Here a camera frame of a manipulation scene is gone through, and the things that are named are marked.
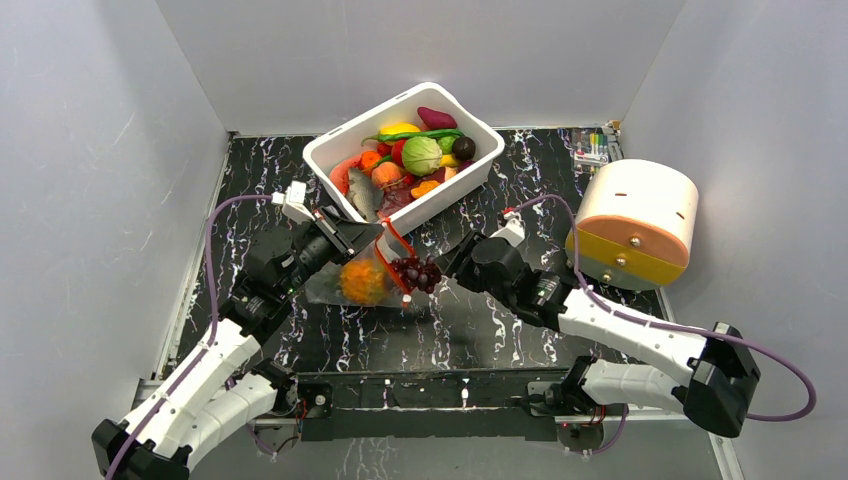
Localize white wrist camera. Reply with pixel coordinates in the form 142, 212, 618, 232
271, 180, 314, 224
490, 208, 525, 248

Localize dark red toy meat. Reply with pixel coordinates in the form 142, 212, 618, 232
377, 187, 415, 220

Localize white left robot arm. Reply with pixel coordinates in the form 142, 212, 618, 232
92, 208, 384, 479

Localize dark toy plum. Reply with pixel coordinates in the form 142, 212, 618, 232
451, 136, 477, 162

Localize dark toy grapes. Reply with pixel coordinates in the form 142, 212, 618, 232
390, 256, 442, 294

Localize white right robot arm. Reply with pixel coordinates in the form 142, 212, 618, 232
434, 231, 761, 438

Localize grey toy fish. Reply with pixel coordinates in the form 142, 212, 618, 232
346, 168, 384, 223

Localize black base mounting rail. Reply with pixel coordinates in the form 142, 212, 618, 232
129, 362, 727, 444

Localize yellow orange toy piece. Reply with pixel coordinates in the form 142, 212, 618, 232
410, 180, 441, 199

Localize clear zip top bag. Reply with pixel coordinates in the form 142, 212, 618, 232
304, 217, 418, 308

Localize red toy slice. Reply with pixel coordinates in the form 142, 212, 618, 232
329, 155, 361, 196

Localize white plastic food bin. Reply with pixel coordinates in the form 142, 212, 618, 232
303, 82, 505, 233

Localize green toy chili pepper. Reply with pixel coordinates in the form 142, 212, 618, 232
360, 129, 464, 146

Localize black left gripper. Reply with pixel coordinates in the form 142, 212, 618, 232
280, 207, 385, 297

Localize white cylindrical drum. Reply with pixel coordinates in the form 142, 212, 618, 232
565, 159, 699, 291

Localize yellow toy lemon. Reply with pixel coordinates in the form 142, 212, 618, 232
379, 122, 421, 136

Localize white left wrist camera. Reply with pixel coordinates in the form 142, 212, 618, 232
271, 180, 314, 224

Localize box of markers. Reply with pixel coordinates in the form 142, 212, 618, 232
570, 124, 624, 171

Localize orange toy carrot piece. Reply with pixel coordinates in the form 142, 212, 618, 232
358, 151, 383, 176

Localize peach toy fruit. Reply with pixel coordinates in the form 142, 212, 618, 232
371, 161, 406, 190

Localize orange toy pineapple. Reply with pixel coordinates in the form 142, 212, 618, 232
338, 258, 386, 306

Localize purple toy sweet potato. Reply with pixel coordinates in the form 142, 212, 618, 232
417, 106, 458, 130

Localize red toy tomato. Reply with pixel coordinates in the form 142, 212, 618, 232
391, 139, 407, 167

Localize green toy cabbage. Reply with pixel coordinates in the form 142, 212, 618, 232
403, 137, 443, 177

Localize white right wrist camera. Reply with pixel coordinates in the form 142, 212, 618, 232
490, 208, 525, 248

